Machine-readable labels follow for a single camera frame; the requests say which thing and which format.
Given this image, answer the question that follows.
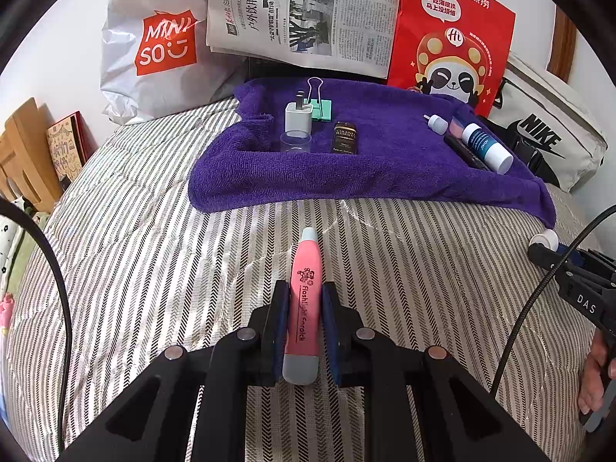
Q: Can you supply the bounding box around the black and gold box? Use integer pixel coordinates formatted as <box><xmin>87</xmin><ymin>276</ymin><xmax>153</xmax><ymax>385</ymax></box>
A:
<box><xmin>332</xmin><ymin>121</ymin><xmax>359</xmax><ymax>155</ymax></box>

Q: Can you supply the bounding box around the small clear plastic cup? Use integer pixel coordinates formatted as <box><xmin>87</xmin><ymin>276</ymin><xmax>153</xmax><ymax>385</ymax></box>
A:
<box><xmin>279</xmin><ymin>130</ymin><xmax>313</xmax><ymax>152</ymax></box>

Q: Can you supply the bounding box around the newspaper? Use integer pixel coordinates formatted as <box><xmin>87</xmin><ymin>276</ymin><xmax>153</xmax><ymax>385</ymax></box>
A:
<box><xmin>206</xmin><ymin>0</ymin><xmax>402</xmax><ymax>78</ymax></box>

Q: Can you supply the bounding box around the white charger plug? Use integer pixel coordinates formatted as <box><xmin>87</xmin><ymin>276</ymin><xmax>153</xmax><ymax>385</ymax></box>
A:
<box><xmin>284</xmin><ymin>90</ymin><xmax>313</xmax><ymax>134</ymax></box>

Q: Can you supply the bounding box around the illustrated book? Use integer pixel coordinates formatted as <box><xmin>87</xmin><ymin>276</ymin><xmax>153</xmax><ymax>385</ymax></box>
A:
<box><xmin>45</xmin><ymin>112</ymin><xmax>90</xmax><ymax>184</ymax></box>

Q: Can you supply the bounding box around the white plastic shopping bag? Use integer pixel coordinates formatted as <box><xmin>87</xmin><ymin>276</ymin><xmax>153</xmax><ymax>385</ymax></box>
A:
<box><xmin>100</xmin><ymin>0</ymin><xmax>251</xmax><ymax>126</ymax></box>

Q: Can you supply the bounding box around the pink flashlight pen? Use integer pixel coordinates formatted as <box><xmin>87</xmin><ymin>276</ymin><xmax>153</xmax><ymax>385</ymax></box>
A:
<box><xmin>283</xmin><ymin>226</ymin><xmax>322</xmax><ymax>386</ymax></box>

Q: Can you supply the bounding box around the white round cap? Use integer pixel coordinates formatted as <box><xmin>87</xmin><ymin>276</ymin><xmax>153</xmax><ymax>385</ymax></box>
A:
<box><xmin>529</xmin><ymin>230</ymin><xmax>559</xmax><ymax>251</ymax></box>

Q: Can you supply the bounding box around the green binder clip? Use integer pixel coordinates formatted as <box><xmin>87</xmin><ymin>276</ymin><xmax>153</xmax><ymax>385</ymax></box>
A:
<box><xmin>296</xmin><ymin>77</ymin><xmax>334</xmax><ymax>122</ymax></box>

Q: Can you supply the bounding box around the black slim case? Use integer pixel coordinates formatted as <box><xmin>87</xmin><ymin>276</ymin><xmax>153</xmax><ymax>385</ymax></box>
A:
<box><xmin>444</xmin><ymin>135</ymin><xmax>492</xmax><ymax>171</ymax></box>

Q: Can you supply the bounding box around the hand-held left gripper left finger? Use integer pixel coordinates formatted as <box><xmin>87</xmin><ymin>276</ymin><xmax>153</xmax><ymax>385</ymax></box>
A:
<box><xmin>62</xmin><ymin>279</ymin><xmax>292</xmax><ymax>462</ymax></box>

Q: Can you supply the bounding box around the black buckle strap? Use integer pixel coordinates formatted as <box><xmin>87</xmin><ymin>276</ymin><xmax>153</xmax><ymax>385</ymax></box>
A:
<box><xmin>500</xmin><ymin>122</ymin><xmax>561</xmax><ymax>188</ymax></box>

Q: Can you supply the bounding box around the white tote bag black logo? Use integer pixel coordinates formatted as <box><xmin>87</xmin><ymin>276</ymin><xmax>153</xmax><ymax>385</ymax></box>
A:
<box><xmin>488</xmin><ymin>53</ymin><xmax>608</xmax><ymax>193</ymax></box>

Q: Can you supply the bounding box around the purple towel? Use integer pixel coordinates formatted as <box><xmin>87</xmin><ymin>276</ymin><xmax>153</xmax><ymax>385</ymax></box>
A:
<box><xmin>189</xmin><ymin>77</ymin><xmax>556</xmax><ymax>229</ymax></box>

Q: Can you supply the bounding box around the black cable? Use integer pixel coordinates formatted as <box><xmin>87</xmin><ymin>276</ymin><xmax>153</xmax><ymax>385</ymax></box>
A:
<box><xmin>0</xmin><ymin>199</ymin><xmax>74</xmax><ymax>446</ymax></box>
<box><xmin>480</xmin><ymin>206</ymin><xmax>616</xmax><ymax>417</ymax></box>

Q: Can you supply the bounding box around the blue and white cylindrical bottle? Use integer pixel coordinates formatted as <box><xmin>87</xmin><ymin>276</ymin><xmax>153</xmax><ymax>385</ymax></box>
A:
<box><xmin>461</xmin><ymin>122</ymin><xmax>515</xmax><ymax>175</ymax></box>

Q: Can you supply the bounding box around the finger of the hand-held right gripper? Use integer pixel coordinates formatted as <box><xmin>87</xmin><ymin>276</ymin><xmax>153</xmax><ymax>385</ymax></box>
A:
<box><xmin>527</xmin><ymin>243</ymin><xmax>585</xmax><ymax>277</ymax></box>

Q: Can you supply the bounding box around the wooden frame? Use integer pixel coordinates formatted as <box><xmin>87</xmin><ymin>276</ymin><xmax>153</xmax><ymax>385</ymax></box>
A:
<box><xmin>549</xmin><ymin>10</ymin><xmax>578</xmax><ymax>82</ymax></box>

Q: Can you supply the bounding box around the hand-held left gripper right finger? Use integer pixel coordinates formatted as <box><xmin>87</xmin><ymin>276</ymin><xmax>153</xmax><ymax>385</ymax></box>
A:
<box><xmin>321</xmin><ymin>281</ymin><xmax>549</xmax><ymax>462</ymax></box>

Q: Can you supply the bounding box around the red panda paper bag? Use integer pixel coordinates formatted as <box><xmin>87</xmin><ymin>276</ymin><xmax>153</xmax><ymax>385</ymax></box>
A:
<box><xmin>387</xmin><ymin>0</ymin><xmax>517</xmax><ymax>119</ymax></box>

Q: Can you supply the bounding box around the person's right hand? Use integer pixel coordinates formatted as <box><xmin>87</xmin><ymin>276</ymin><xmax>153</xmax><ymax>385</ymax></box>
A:
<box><xmin>577</xmin><ymin>332</ymin><xmax>616</xmax><ymax>415</ymax></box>

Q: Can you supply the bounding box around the striped quilt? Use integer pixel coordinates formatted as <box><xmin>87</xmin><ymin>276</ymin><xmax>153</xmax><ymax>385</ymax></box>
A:
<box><xmin>5</xmin><ymin>101</ymin><xmax>616</xmax><ymax>462</ymax></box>

